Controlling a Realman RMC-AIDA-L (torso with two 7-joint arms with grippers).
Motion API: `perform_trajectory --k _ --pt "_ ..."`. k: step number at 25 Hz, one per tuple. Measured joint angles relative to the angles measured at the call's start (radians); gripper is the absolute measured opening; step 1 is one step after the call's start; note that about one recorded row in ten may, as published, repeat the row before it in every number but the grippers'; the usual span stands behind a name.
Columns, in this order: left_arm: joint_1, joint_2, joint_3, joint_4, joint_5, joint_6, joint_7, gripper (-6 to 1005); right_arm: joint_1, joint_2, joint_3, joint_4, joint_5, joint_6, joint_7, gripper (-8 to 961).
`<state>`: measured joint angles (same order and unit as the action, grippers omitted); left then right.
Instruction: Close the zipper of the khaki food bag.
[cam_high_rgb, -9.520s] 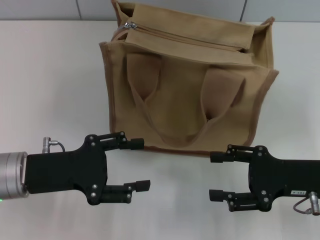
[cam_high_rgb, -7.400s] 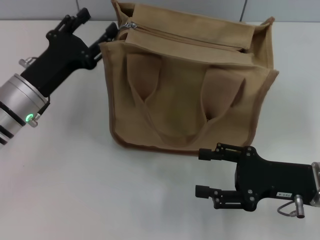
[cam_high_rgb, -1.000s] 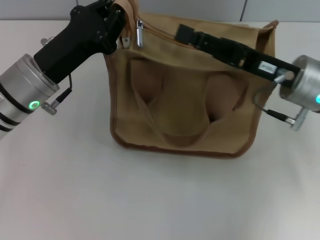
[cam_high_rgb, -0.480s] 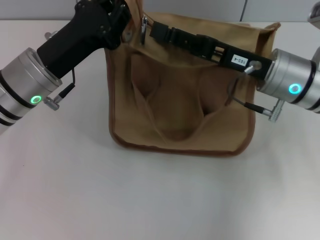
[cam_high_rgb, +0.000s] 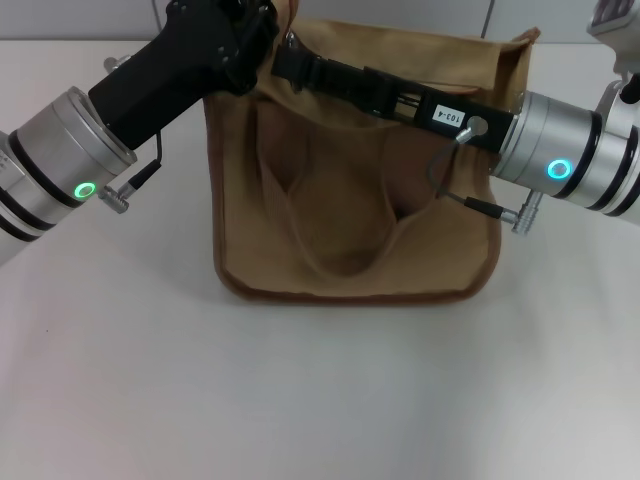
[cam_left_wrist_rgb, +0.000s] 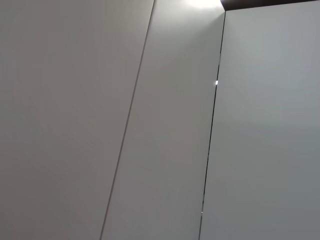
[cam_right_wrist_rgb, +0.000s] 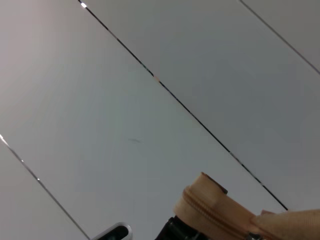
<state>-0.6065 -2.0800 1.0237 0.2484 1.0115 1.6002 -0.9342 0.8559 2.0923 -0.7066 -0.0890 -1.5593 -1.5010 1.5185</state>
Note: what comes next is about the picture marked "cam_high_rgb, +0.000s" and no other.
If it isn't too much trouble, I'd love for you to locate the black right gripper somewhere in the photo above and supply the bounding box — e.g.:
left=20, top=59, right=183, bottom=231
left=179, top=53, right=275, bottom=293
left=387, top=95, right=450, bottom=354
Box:
left=271, top=43, right=517, bottom=154

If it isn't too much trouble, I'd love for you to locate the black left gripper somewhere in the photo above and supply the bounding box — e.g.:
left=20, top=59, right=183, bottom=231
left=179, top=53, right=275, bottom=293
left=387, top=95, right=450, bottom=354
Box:
left=88, top=0, right=280, bottom=152

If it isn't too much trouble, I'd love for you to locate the khaki canvas food bag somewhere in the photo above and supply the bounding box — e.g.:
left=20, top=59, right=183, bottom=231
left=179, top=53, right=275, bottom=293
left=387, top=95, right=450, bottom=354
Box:
left=204, top=0, right=542, bottom=307

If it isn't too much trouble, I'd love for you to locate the left gripper cable with plug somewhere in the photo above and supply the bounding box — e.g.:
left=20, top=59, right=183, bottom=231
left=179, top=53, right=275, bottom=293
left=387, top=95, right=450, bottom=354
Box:
left=97, top=131, right=167, bottom=216

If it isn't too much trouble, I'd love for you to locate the gripper cable with plug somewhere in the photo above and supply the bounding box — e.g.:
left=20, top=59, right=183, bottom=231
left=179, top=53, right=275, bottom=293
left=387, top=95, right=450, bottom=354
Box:
left=424, top=116, right=544, bottom=234
left=97, top=131, right=167, bottom=216

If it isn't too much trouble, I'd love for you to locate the right gripper cable with plug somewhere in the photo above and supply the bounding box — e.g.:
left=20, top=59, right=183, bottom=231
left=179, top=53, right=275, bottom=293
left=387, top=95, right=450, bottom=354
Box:
left=424, top=116, right=544, bottom=234

